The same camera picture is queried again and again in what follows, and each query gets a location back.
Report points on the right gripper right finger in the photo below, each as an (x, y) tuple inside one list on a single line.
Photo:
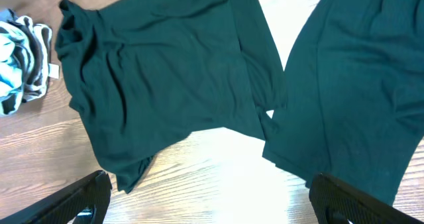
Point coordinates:
[(336, 202)]

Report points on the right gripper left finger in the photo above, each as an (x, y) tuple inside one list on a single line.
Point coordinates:
[(84, 202)]

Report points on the black t-shirt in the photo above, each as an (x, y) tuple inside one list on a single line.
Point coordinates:
[(145, 74)]

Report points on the dark navy garment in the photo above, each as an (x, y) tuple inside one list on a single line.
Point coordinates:
[(354, 81)]

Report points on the light blue folded t-shirt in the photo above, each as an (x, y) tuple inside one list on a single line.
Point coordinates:
[(12, 63)]

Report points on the grey folded t-shirt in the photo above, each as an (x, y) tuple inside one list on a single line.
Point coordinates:
[(25, 25)]

